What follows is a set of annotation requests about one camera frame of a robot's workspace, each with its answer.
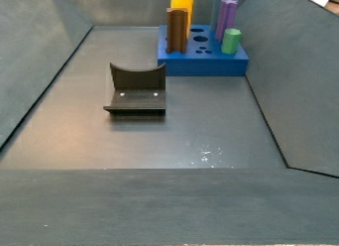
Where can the purple star-shaped peg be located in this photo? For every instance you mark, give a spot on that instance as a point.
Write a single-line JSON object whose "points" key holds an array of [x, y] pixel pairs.
{"points": [[227, 17]]}

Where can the light blue rectangular peg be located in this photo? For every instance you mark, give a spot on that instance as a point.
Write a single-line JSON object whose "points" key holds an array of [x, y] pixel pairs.
{"points": [[215, 14]]}

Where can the blue peg board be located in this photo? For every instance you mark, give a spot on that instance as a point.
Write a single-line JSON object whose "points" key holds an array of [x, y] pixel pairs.
{"points": [[205, 60]]}

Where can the black curved holder stand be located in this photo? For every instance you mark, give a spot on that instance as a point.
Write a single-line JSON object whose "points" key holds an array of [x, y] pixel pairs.
{"points": [[139, 89]]}

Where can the green hexagonal peg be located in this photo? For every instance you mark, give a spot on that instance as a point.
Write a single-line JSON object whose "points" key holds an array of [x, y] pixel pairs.
{"points": [[231, 39]]}

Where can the brown arch-shaped peg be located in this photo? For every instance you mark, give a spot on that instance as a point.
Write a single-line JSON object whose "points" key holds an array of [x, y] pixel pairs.
{"points": [[177, 30]]}

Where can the yellow double-square peg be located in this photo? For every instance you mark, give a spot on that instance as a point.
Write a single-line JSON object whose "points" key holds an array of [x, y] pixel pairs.
{"points": [[187, 4]]}

